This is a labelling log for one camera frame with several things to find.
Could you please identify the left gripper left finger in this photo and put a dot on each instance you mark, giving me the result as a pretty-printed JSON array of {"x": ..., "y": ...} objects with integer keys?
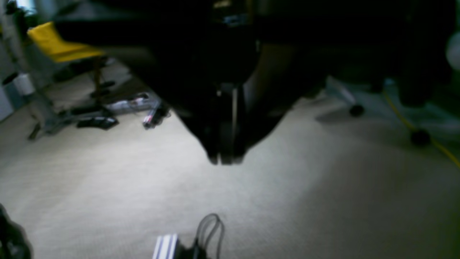
[{"x": 163, "y": 43}]

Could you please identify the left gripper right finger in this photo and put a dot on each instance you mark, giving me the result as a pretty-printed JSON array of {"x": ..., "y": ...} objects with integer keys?
[{"x": 302, "y": 42}]

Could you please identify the yellow chair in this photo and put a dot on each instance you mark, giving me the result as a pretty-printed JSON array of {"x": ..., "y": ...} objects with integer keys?
[{"x": 54, "y": 47}]

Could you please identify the black office chair base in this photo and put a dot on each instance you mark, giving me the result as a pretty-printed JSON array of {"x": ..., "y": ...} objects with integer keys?
[{"x": 425, "y": 124}]

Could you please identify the silver aluminium bar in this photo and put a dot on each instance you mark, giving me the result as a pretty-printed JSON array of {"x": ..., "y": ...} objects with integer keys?
[{"x": 166, "y": 247}]

